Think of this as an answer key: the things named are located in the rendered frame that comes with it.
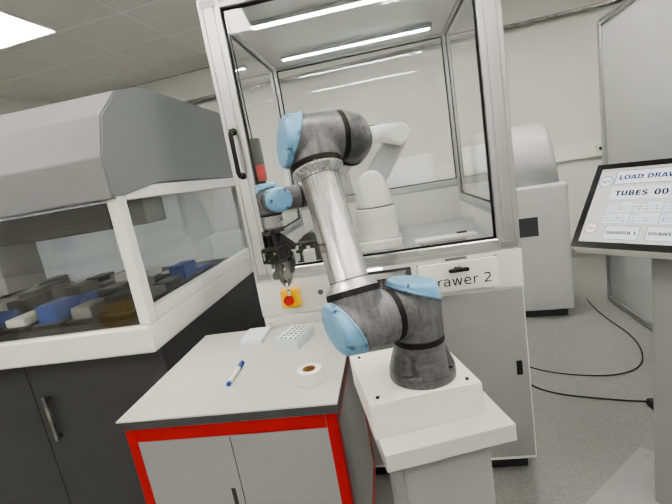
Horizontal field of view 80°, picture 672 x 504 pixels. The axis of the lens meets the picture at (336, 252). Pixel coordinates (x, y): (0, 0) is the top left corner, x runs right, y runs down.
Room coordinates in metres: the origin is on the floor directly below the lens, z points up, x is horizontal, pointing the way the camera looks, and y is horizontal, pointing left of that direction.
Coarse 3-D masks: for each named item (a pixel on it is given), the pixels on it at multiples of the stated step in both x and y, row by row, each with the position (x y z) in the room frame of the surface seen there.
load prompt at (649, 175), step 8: (648, 168) 1.22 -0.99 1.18; (656, 168) 1.20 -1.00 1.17; (664, 168) 1.18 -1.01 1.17; (616, 176) 1.29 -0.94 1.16; (624, 176) 1.26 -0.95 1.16; (632, 176) 1.24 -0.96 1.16; (640, 176) 1.22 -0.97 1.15; (648, 176) 1.21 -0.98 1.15; (656, 176) 1.19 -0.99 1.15; (664, 176) 1.17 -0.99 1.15; (616, 184) 1.27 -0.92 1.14
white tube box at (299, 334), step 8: (288, 328) 1.39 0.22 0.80; (296, 328) 1.39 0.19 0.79; (304, 328) 1.37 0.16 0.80; (312, 328) 1.38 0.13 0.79; (280, 336) 1.33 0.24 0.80; (288, 336) 1.32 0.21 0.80; (296, 336) 1.32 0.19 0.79; (304, 336) 1.32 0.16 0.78; (280, 344) 1.31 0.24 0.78; (288, 344) 1.29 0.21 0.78; (296, 344) 1.28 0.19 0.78
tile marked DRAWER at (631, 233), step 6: (606, 228) 1.21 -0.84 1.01; (612, 228) 1.19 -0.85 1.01; (618, 228) 1.18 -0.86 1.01; (624, 228) 1.16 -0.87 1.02; (630, 228) 1.15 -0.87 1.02; (636, 228) 1.14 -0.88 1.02; (606, 234) 1.19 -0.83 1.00; (612, 234) 1.18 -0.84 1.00; (618, 234) 1.17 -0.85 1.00; (624, 234) 1.15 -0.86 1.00; (630, 234) 1.14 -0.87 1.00; (636, 234) 1.13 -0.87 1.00; (636, 240) 1.12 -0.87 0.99
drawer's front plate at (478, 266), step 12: (432, 264) 1.45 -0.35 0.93; (444, 264) 1.44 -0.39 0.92; (456, 264) 1.43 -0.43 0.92; (468, 264) 1.42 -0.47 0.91; (480, 264) 1.42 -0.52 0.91; (492, 264) 1.41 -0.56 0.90; (432, 276) 1.44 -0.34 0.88; (444, 276) 1.44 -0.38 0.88; (456, 276) 1.43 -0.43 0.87; (468, 276) 1.42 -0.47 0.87; (480, 276) 1.42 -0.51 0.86; (492, 276) 1.41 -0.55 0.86; (444, 288) 1.44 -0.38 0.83; (456, 288) 1.43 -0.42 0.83; (468, 288) 1.43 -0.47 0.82
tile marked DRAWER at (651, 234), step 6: (648, 228) 1.11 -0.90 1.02; (654, 228) 1.10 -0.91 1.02; (660, 228) 1.09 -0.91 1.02; (666, 228) 1.08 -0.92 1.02; (648, 234) 1.10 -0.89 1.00; (654, 234) 1.09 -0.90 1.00; (660, 234) 1.08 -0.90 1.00; (666, 234) 1.07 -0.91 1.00; (648, 240) 1.09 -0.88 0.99; (654, 240) 1.08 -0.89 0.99; (660, 240) 1.07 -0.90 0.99; (666, 240) 1.06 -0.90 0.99
